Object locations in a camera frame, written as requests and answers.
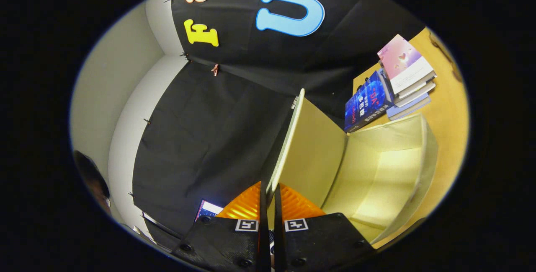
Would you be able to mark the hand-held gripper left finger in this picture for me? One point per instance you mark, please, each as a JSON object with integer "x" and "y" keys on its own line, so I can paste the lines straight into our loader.
{"x": 226, "y": 238}

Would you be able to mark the white paperback book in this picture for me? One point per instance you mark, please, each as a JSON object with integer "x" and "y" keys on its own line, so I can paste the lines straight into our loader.
{"x": 418, "y": 97}
{"x": 418, "y": 89}

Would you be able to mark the green fabric storage box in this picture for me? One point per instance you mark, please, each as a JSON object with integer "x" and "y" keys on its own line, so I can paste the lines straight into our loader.
{"x": 318, "y": 150}

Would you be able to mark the copper cloth clip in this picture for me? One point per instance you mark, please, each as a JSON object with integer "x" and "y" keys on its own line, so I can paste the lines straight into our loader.
{"x": 215, "y": 70}

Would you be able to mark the pale blue book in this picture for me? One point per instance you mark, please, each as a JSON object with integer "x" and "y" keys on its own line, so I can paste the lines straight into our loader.
{"x": 408, "y": 109}

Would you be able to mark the row of black clips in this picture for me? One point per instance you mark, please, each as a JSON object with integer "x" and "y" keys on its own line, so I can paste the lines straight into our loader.
{"x": 184, "y": 55}

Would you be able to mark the silver metal stand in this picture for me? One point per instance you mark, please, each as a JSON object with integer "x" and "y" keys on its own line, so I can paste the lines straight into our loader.
{"x": 161, "y": 226}

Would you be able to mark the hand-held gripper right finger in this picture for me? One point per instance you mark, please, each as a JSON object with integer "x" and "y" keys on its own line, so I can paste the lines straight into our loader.
{"x": 318, "y": 238}

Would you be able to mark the pink cover book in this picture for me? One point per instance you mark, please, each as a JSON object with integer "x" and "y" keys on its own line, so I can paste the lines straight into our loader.
{"x": 402, "y": 60}

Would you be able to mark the person's head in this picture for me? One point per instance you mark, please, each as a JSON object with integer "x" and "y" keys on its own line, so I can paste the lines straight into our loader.
{"x": 90, "y": 175}

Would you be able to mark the dark blue book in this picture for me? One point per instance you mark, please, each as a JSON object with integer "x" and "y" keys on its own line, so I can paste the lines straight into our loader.
{"x": 366, "y": 102}

